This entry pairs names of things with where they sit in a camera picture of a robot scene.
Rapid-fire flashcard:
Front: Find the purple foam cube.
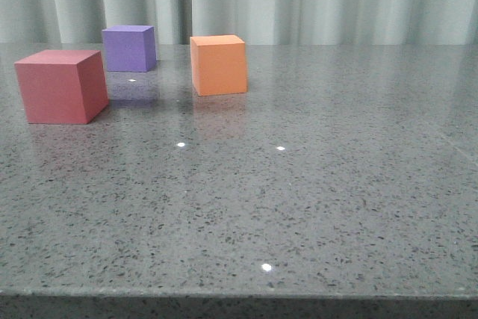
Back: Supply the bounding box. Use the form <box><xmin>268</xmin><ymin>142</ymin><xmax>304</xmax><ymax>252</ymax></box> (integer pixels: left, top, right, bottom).
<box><xmin>102</xmin><ymin>25</ymin><xmax>157</xmax><ymax>72</ymax></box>

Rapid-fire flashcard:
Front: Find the pale green curtain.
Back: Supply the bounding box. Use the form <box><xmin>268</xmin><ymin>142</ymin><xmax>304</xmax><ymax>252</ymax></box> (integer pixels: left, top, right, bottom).
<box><xmin>1</xmin><ymin>0</ymin><xmax>477</xmax><ymax>45</ymax></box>

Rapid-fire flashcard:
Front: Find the orange foam cube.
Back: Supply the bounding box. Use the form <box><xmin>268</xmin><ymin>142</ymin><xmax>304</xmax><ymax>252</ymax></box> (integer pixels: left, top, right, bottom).
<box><xmin>190</xmin><ymin>34</ymin><xmax>248</xmax><ymax>96</ymax></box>

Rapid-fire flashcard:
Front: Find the red foam cube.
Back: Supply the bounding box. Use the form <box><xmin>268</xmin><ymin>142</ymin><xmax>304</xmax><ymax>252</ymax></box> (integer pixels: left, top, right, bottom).
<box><xmin>14</xmin><ymin>50</ymin><xmax>109</xmax><ymax>124</ymax></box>

